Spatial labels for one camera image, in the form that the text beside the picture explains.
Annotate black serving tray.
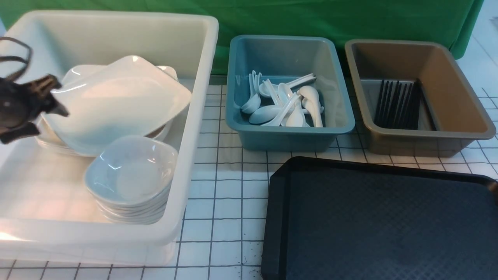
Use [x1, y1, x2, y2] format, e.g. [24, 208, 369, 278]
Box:
[260, 156, 498, 280]

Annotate teal plastic bin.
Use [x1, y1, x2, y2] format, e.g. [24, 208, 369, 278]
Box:
[225, 35, 356, 152]

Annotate brown plastic bin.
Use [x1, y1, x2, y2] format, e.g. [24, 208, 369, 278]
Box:
[345, 39, 496, 158]

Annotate white spoon pile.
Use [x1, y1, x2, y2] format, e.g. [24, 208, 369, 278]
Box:
[240, 70, 316, 127]

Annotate white soup spoon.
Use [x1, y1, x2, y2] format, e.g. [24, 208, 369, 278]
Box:
[298, 86, 323, 128]

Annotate top stacked white bowl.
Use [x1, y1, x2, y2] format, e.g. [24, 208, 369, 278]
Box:
[84, 135, 178, 206]

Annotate large white plastic tub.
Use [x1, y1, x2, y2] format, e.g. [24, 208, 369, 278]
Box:
[1, 10, 219, 266]

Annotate black chopsticks bundle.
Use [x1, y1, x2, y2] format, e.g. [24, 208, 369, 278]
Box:
[373, 80, 422, 130]

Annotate lower stacked white bowls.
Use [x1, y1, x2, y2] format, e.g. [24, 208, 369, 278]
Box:
[96, 183, 171, 224]

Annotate white rice plate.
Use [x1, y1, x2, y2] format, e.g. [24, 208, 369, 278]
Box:
[37, 56, 192, 157]

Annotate top stacked white square plate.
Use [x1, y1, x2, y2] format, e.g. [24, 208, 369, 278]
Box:
[35, 64, 179, 152]

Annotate green cloth backdrop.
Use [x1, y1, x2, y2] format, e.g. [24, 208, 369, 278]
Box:
[1, 0, 483, 75]

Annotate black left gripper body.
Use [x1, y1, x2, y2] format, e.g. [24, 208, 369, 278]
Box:
[0, 74, 70, 145]

